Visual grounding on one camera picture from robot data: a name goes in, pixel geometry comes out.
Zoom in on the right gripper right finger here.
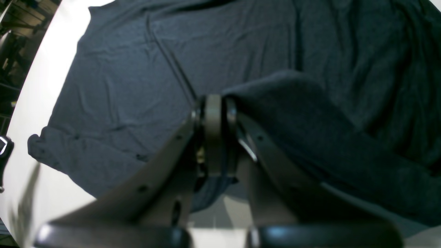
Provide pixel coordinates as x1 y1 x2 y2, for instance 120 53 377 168
222 98 403 248

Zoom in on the dark long-sleeve T-shirt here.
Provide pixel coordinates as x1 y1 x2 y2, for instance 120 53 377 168
27 0 441 226

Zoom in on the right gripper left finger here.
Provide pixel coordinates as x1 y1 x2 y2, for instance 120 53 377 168
34 97 208 248

